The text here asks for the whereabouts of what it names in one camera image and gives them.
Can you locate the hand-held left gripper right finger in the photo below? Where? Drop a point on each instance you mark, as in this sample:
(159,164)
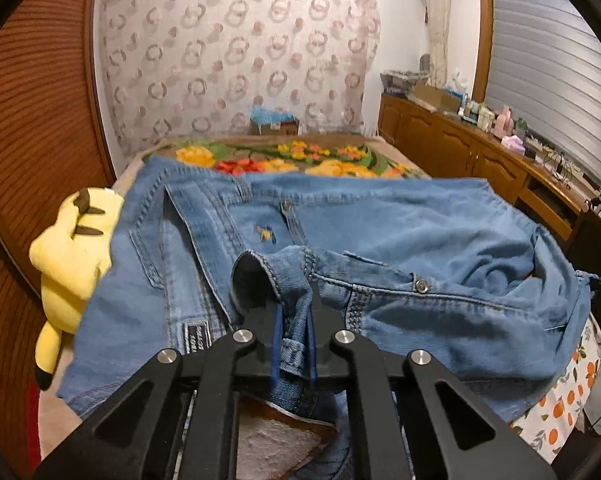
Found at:
(310,350)

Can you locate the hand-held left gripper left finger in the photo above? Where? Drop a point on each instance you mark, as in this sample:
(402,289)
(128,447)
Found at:
(276,345)

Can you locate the blue denim pants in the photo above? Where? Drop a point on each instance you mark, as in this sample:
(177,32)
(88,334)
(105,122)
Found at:
(430,240)

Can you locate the orange fruit print bed sheet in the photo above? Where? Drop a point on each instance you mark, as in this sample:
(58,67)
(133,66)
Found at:
(565,400)

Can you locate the pink tissue box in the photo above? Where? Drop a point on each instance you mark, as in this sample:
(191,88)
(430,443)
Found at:
(514,143)

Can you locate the pink bottle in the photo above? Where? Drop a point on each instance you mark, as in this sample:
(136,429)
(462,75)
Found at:
(504,119)

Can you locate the floral blanket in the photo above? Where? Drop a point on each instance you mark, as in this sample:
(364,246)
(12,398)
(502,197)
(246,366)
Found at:
(300,152)

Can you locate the wooden sideboard cabinet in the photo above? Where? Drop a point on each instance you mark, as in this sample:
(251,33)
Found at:
(455,145)

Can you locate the small cardboard box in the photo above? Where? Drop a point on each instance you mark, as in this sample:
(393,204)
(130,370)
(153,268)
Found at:
(280,127)

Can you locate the yellow plush toy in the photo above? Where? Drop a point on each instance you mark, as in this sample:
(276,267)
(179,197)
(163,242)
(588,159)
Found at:
(70,270)

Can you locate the light blue cloth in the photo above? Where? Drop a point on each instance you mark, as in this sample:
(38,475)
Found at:
(270,114)

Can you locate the grey window shutter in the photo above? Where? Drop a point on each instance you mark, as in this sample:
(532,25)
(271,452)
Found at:
(540,60)

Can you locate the open cardboard box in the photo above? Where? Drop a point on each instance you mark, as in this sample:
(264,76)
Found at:
(438,97)

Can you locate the white hanging curtain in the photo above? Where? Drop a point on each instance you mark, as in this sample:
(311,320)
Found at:
(440,25)

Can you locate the wooden louvered wardrobe door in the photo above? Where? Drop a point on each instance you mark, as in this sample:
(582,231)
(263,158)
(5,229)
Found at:
(30,110)

